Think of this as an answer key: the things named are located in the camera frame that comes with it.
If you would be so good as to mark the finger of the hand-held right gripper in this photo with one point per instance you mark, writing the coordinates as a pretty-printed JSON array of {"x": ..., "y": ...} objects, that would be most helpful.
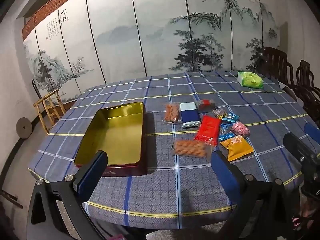
[
  {"x": 312, "y": 131},
  {"x": 297, "y": 147}
]

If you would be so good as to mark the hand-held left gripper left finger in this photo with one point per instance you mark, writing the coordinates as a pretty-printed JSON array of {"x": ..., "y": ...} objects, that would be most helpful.
[{"x": 92, "y": 172}]

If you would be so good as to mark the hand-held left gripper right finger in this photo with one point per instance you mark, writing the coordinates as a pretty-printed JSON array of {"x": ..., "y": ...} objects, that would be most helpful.
[{"x": 225, "y": 172}]

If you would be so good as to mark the yellow snack packet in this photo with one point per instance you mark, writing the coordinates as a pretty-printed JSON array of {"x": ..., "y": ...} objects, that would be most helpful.
[{"x": 239, "y": 148}]

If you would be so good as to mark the blue candy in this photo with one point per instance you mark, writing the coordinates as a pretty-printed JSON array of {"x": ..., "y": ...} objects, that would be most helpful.
[
  {"x": 225, "y": 128},
  {"x": 231, "y": 117},
  {"x": 227, "y": 137}
]

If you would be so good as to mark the clear packet of fried twists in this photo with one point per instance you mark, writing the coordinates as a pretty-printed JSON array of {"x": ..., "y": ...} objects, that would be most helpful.
[
  {"x": 172, "y": 113},
  {"x": 191, "y": 148}
]

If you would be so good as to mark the red and gold tin box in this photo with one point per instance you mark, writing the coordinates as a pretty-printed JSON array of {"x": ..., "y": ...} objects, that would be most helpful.
[{"x": 117, "y": 135}]

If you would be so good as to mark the pink patterned snack packet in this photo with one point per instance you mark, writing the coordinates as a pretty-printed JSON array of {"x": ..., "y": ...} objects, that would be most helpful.
[{"x": 240, "y": 129}]

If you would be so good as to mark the red snack packet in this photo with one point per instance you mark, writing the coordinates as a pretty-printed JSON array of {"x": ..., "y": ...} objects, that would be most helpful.
[{"x": 208, "y": 129}]

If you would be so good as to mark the blue and white snack packet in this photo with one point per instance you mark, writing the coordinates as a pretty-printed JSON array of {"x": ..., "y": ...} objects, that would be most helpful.
[{"x": 189, "y": 115}]

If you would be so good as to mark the clear packet of dark cake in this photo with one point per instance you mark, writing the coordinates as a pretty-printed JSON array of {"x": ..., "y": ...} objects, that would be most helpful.
[{"x": 206, "y": 105}]

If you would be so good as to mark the blue plaid tablecloth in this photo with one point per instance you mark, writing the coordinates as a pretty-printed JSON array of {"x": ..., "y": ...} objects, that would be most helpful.
[{"x": 162, "y": 192}]

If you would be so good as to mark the bamboo armchair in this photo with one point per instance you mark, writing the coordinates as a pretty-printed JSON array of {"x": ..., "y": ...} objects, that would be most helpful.
[{"x": 47, "y": 107}]

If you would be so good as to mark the green tissue pack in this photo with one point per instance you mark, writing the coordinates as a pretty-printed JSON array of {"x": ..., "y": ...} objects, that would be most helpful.
[{"x": 250, "y": 80}]

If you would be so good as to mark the round millstone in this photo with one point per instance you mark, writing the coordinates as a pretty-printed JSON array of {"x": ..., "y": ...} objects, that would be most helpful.
[{"x": 23, "y": 128}]

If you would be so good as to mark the dark wooden bench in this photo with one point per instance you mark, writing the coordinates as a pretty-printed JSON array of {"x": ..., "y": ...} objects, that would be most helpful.
[{"x": 10, "y": 200}]

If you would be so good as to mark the black metal chair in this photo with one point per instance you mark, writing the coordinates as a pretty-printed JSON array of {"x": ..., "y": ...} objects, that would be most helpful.
[{"x": 35, "y": 86}]

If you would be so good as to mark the landscape painted folding screen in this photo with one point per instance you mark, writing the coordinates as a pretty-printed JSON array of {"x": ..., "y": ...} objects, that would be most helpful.
[{"x": 150, "y": 30}]

